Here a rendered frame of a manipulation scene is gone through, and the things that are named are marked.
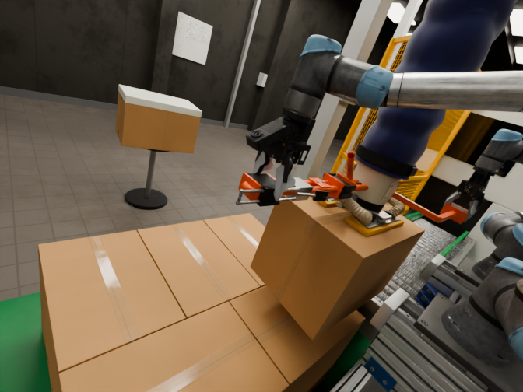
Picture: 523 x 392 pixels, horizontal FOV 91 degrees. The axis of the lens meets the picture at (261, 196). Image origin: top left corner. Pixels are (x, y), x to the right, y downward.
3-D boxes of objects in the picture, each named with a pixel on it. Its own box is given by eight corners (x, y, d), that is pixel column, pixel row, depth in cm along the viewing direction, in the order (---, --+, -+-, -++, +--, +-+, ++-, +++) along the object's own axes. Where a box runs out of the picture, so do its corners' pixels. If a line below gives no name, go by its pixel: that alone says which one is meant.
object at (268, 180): (261, 187, 73) (267, 172, 71) (278, 201, 69) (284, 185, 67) (237, 189, 68) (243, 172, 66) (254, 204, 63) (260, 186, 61)
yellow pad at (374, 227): (382, 212, 120) (387, 204, 118) (402, 225, 114) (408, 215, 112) (343, 221, 98) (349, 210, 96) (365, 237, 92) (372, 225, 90)
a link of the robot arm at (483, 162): (482, 155, 104) (507, 164, 98) (475, 166, 105) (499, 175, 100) (479, 155, 99) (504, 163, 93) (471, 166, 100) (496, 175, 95)
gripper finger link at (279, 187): (297, 201, 65) (300, 165, 64) (281, 203, 61) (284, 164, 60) (288, 200, 67) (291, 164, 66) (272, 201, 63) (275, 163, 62)
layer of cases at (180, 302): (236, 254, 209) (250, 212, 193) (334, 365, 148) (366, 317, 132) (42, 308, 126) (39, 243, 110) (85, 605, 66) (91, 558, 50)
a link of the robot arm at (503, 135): (532, 136, 90) (507, 128, 91) (510, 166, 94) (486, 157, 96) (518, 134, 97) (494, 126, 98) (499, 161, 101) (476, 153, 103)
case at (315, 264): (324, 243, 159) (354, 187, 143) (382, 292, 135) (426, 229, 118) (249, 266, 119) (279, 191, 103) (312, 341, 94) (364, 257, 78)
